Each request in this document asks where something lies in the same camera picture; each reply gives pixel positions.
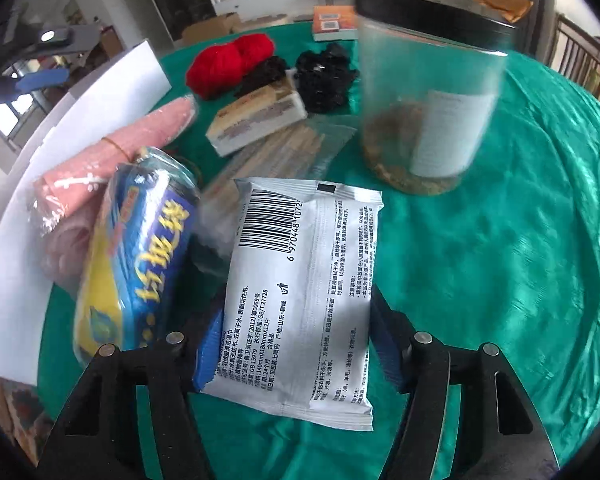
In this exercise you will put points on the pink towel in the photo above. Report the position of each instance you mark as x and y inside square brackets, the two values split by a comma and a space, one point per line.
[145, 127]

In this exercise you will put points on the orange book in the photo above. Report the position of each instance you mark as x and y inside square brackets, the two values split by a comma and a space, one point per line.
[335, 22]

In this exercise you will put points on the clear jar with black lid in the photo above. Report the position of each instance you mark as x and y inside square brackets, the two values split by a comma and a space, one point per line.
[430, 85]

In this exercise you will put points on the green satin tablecloth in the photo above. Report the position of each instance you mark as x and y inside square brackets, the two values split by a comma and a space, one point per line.
[480, 260]

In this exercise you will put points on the blue yellow garbage bag roll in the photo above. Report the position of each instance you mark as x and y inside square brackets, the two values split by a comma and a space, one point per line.
[130, 260]

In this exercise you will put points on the brown cardboard box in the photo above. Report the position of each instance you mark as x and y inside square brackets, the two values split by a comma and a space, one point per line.
[210, 27]

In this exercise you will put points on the white wet wipe packet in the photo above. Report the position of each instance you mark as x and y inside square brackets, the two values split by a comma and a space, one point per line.
[300, 285]

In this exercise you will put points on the orange lounge chair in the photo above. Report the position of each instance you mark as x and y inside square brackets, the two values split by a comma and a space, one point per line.
[500, 2]

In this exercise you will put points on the white low cabinet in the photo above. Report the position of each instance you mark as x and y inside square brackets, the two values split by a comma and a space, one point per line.
[270, 0]

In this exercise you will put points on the wooden slatted chair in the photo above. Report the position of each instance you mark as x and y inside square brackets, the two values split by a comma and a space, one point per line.
[587, 60]

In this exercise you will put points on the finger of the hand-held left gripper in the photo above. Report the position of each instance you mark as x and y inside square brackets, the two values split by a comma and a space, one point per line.
[42, 80]

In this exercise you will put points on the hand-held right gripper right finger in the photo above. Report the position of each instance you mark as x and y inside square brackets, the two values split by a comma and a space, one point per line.
[387, 345]

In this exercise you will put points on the beige white paper box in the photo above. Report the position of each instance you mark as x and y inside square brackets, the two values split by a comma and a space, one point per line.
[255, 120]

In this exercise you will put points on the red yarn ball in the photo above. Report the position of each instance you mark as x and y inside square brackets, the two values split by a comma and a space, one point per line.
[220, 67]

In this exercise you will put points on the bag of cotton swabs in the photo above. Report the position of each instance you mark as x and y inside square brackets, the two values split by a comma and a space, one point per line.
[280, 147]

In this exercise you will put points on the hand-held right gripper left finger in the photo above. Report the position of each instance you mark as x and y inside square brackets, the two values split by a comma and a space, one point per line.
[211, 345]

